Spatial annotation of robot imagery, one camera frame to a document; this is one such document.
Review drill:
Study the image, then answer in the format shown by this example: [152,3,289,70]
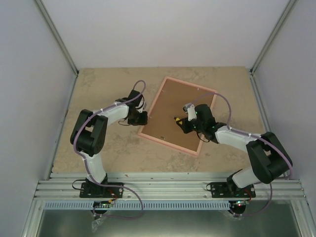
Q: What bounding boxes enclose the pink picture frame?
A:
[138,77,216,157]

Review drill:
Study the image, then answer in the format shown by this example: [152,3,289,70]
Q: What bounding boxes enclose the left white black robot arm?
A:
[70,89,148,197]

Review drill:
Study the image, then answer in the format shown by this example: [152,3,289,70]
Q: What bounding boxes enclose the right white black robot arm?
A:
[175,104,293,198]

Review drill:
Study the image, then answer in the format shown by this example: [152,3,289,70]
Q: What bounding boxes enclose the clear plastic bag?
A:
[91,216,106,233]

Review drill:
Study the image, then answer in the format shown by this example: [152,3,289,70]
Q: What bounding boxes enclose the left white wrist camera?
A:
[136,97,146,110]

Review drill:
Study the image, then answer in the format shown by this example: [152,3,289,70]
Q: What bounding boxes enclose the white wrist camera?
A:
[183,103,197,121]
[136,97,146,110]

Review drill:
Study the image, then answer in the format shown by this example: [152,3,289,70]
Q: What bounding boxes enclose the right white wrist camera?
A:
[183,103,197,121]

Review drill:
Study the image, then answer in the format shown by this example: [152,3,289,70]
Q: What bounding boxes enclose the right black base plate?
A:
[206,182,256,198]

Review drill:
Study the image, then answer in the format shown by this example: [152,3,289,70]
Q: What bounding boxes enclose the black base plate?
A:
[79,181,124,198]
[206,182,256,198]

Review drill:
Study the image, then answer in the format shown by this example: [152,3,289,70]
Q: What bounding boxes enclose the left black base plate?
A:
[79,181,124,198]

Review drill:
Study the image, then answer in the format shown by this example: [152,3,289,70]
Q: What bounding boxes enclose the aluminium rail platform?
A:
[33,158,308,202]

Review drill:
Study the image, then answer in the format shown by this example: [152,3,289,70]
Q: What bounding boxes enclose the aluminium corner post left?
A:
[34,0,79,77]

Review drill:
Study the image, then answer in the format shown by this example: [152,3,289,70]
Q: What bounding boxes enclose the aluminium corner post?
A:
[34,0,79,77]
[249,0,298,76]

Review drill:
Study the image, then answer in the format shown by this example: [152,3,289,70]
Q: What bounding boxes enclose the light blue cable duct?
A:
[44,200,245,211]

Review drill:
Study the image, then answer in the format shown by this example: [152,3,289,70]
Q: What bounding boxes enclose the aluminium corner post right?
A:
[249,0,298,76]

